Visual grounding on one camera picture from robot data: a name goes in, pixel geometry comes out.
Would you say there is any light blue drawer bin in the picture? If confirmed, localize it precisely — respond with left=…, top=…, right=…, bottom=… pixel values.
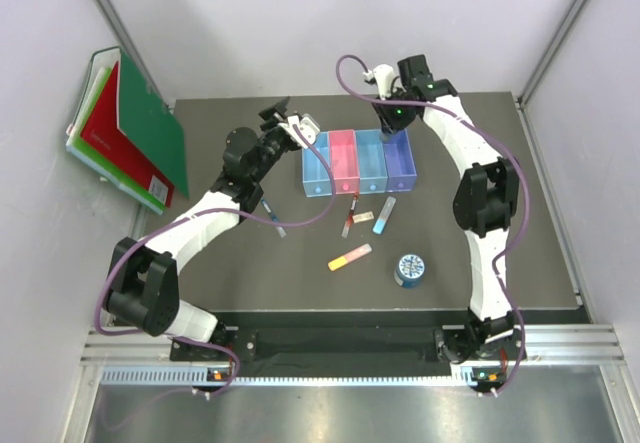
left=302, top=132, right=332, bottom=197

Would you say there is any purple drawer bin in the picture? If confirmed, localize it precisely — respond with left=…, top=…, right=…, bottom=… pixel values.
left=383, top=130, right=417, bottom=193

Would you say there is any round blue tape tin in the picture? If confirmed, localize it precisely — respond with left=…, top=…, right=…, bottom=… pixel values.
left=394, top=254, right=426, bottom=288

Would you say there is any pink drawer bin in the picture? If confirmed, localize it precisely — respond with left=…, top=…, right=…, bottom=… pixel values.
left=328, top=130, right=360, bottom=194

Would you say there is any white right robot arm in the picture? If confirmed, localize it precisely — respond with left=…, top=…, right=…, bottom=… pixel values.
left=364, top=55, right=519, bottom=363

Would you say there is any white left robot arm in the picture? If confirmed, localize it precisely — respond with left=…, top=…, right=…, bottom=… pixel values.
left=100, top=100, right=320, bottom=360

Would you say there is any blue pen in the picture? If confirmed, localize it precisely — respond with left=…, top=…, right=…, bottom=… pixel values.
left=261, top=198, right=287, bottom=238

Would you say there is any small beige eraser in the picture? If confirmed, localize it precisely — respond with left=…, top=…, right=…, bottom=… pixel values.
left=352, top=211, right=374, bottom=224

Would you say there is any red pen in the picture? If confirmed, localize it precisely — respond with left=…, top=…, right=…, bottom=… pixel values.
left=341, top=192, right=359, bottom=238

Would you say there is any blue white highlighter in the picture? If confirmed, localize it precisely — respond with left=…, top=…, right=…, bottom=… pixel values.
left=372, top=196, right=396, bottom=235

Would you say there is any green folder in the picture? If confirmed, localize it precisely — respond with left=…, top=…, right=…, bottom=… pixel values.
left=118, top=48, right=189, bottom=197

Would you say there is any orange pink highlighter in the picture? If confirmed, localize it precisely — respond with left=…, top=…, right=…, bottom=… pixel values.
left=328, top=244, right=372, bottom=271

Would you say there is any red folder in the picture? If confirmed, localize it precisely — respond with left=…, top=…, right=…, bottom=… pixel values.
left=79, top=62, right=174, bottom=214

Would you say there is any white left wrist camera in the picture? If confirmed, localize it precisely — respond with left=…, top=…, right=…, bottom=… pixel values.
left=280, top=114, right=320, bottom=149

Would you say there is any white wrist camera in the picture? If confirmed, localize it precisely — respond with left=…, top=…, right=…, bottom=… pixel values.
left=280, top=114, right=320, bottom=149
left=363, top=64, right=396, bottom=100

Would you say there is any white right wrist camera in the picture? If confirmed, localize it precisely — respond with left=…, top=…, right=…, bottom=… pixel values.
left=363, top=64, right=396, bottom=100

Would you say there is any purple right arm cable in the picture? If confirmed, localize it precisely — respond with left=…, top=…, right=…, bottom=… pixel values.
left=335, top=54, right=529, bottom=395

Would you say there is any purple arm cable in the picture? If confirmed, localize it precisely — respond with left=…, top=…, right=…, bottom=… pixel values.
left=335, top=54, right=529, bottom=395
left=92, top=122, right=337, bottom=397

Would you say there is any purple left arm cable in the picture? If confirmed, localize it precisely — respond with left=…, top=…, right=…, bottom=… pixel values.
left=92, top=122, right=337, bottom=397

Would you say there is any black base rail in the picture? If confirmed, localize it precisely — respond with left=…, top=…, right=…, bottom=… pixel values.
left=169, top=307, right=526, bottom=377

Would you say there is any slotted cable duct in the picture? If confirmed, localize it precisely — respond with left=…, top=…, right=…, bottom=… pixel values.
left=99, top=366, right=504, bottom=388

